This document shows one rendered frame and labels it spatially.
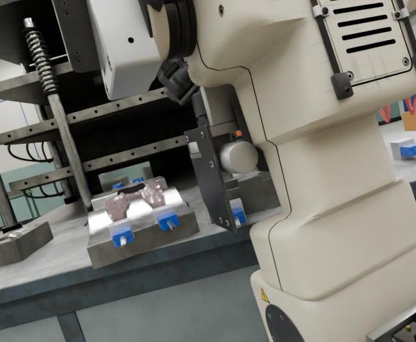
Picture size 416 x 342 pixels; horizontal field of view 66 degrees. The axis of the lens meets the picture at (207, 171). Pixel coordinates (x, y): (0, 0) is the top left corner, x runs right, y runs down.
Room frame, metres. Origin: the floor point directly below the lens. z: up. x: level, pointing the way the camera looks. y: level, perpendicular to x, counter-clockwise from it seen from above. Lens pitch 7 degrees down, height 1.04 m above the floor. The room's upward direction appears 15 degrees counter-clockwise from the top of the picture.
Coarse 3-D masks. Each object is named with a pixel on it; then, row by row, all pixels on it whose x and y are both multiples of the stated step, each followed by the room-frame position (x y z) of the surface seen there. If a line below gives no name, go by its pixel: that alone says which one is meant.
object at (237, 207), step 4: (232, 200) 0.77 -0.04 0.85; (236, 200) 0.76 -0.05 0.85; (240, 200) 0.75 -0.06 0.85; (232, 204) 0.74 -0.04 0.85; (236, 204) 0.74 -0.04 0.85; (240, 204) 0.74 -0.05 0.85; (232, 208) 0.74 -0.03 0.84; (236, 208) 0.73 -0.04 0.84; (240, 208) 0.72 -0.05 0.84; (236, 212) 0.70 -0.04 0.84; (240, 212) 0.70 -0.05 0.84; (236, 216) 0.70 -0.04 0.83; (240, 216) 0.70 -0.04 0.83; (244, 216) 0.70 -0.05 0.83; (236, 220) 0.67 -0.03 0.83; (240, 220) 0.70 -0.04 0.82; (244, 220) 0.70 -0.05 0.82; (236, 224) 0.65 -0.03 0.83
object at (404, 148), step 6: (408, 138) 0.93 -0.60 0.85; (396, 144) 0.92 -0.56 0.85; (402, 144) 0.92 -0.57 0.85; (408, 144) 0.92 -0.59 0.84; (414, 144) 0.90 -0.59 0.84; (396, 150) 0.93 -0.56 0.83; (402, 150) 0.91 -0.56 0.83; (408, 150) 0.88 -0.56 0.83; (414, 150) 0.88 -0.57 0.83; (396, 156) 0.93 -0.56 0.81; (402, 156) 0.92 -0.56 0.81; (408, 156) 0.92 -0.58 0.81; (414, 156) 0.92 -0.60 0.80
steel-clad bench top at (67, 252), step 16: (400, 160) 0.92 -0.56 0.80; (400, 176) 0.76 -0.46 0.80; (192, 192) 1.32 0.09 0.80; (192, 208) 1.03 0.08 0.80; (272, 208) 0.79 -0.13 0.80; (64, 224) 1.39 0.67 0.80; (80, 224) 1.29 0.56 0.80; (208, 224) 0.81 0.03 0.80; (240, 224) 0.74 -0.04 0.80; (64, 240) 1.08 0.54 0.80; (80, 240) 1.01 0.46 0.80; (176, 240) 0.75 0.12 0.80; (32, 256) 0.97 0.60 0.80; (48, 256) 0.92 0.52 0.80; (64, 256) 0.87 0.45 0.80; (80, 256) 0.83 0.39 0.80; (0, 272) 0.90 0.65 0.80; (16, 272) 0.85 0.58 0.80; (32, 272) 0.81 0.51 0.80; (48, 272) 0.77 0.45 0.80; (64, 272) 0.75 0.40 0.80; (0, 288) 0.75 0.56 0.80
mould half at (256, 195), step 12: (228, 180) 0.85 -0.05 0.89; (240, 180) 0.80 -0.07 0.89; (252, 180) 0.79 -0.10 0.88; (228, 192) 0.80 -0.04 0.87; (240, 192) 0.80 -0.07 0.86; (252, 192) 0.79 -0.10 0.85; (264, 192) 0.79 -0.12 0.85; (276, 192) 0.79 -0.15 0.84; (252, 204) 0.80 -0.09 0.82; (264, 204) 0.79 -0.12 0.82; (276, 204) 0.79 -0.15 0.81
